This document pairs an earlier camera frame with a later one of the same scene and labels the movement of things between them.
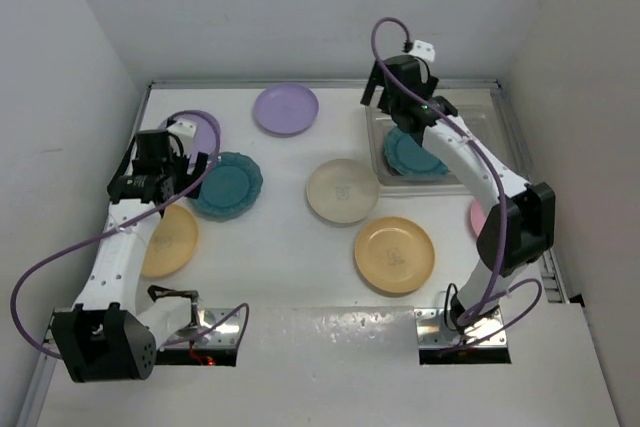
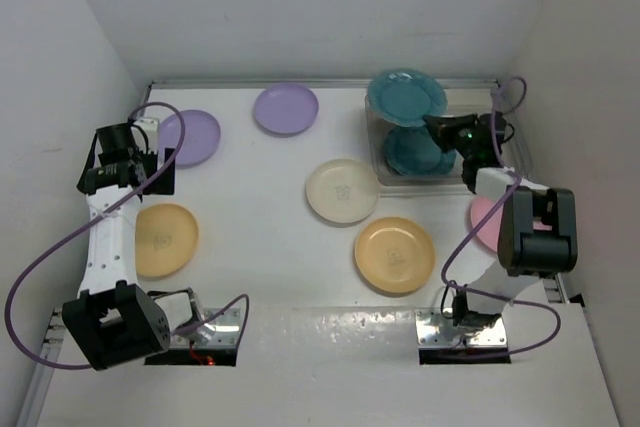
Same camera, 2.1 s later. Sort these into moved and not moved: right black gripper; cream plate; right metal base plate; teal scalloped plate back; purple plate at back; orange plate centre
Moved: right black gripper; teal scalloped plate back
Not moved: cream plate; right metal base plate; purple plate at back; orange plate centre
